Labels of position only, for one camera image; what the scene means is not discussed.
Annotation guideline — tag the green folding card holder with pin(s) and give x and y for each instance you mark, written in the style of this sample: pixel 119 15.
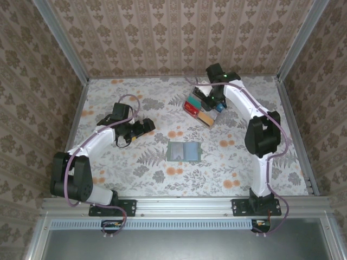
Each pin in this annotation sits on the green folding card holder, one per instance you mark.
pixel 168 158

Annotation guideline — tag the pale grey card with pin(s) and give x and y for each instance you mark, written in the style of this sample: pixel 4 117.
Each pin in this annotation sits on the pale grey card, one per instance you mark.
pixel 177 152

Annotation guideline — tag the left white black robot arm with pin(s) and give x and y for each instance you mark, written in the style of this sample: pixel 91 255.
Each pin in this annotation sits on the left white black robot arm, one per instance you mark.
pixel 95 140

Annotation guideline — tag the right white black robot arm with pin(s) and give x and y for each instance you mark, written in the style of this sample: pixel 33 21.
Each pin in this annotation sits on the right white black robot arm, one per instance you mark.
pixel 238 100

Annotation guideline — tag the blue card stack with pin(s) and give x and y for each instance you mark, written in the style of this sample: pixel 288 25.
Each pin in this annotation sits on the blue card stack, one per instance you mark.
pixel 221 107

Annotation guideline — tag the orange card stack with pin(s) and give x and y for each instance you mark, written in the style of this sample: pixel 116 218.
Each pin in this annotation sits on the orange card stack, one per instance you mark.
pixel 205 118

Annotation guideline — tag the teal card stack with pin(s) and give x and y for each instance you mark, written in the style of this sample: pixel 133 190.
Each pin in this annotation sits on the teal card stack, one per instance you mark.
pixel 194 102

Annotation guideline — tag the red card stack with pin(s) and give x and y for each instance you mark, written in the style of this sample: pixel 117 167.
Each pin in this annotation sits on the red card stack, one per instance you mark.
pixel 191 108

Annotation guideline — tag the light blue card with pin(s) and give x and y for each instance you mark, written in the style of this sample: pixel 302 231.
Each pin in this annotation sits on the light blue card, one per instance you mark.
pixel 192 151

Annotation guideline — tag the clear plastic compartment tray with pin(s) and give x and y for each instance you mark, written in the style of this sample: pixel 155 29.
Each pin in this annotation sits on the clear plastic compartment tray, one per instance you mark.
pixel 193 115

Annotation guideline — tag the floral patterned table cover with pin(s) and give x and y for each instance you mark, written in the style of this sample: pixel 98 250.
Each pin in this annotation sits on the floral patterned table cover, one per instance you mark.
pixel 122 176

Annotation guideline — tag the small black connector box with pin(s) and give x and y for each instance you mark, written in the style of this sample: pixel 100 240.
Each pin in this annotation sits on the small black connector box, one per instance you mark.
pixel 111 224
pixel 261 226

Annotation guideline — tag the grey metal panel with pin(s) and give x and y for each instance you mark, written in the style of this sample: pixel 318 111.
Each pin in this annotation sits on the grey metal panel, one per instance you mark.
pixel 176 246

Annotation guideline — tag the aluminium table side rail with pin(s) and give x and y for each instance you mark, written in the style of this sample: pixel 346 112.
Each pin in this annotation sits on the aluminium table side rail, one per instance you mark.
pixel 289 108
pixel 77 113

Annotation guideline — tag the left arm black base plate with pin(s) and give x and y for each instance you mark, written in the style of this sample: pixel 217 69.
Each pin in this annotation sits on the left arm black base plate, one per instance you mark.
pixel 130 207

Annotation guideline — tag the aluminium mounting rail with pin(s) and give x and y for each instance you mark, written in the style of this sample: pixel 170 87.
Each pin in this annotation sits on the aluminium mounting rail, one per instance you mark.
pixel 184 205

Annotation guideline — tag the aluminium frame post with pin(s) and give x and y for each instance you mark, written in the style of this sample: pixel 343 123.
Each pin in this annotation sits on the aluminium frame post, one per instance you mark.
pixel 63 40
pixel 300 40

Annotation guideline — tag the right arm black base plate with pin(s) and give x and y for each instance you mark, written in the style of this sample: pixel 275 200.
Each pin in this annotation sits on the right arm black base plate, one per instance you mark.
pixel 238 207

